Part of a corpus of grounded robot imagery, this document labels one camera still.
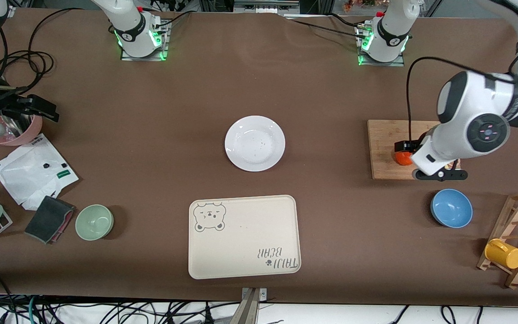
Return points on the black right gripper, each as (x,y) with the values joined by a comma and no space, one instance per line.
(11,104)

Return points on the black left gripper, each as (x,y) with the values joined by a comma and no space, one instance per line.
(405,146)

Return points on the orange tangerine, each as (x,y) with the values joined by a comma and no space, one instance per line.
(404,159)

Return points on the white round plate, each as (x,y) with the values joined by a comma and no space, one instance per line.
(254,144)

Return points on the cream bear print tray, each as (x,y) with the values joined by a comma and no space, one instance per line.
(245,243)

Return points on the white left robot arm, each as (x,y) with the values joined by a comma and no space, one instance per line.
(466,103)

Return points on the wooden cutting board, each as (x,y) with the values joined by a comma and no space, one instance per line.
(382,144)

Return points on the metal scoop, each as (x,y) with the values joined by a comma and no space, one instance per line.
(18,127)

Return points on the pink bowl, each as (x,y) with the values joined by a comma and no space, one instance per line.
(25,135)

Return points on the white plastic bag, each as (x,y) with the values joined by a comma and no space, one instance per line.
(25,175)

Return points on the blue bowl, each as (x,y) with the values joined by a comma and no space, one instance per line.
(451,208)

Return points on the dark grey folded cloth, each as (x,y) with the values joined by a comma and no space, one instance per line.
(48,219)

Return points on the pale green bowl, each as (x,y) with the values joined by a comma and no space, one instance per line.
(94,222)

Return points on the wooden mug rack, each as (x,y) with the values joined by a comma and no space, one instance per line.
(517,211)

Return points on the yellow mug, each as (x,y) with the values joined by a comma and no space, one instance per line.
(504,254)

